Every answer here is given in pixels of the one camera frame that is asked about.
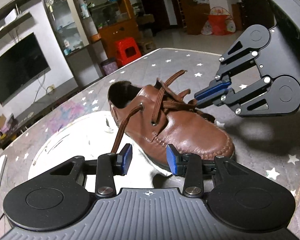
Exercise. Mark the wooden display cabinet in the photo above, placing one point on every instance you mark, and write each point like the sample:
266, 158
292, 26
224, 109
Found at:
114, 20

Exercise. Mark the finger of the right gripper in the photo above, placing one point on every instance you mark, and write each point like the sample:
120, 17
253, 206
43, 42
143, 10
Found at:
240, 57
248, 102

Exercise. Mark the red folding laundry basket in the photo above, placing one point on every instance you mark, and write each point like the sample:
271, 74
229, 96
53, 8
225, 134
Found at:
220, 22

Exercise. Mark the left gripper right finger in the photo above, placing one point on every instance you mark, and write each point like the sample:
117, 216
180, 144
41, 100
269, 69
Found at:
194, 170

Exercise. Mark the grey star-patterned table mat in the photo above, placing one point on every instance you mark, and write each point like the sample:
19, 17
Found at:
220, 199

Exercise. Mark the brown shoelace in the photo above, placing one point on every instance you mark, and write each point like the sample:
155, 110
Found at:
164, 99

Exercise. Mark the red plastic stool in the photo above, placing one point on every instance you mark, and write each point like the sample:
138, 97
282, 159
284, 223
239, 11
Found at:
126, 51

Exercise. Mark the white towel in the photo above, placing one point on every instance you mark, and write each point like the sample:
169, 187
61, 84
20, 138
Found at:
91, 136

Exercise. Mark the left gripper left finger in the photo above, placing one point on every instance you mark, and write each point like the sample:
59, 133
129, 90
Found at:
105, 168

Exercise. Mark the brown leather shoe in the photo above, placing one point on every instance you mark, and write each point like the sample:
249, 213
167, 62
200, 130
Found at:
189, 132

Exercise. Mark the purple patterned bin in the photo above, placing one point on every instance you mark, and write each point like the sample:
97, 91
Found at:
109, 65

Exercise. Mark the black flat television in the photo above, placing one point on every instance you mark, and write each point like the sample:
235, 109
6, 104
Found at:
21, 64

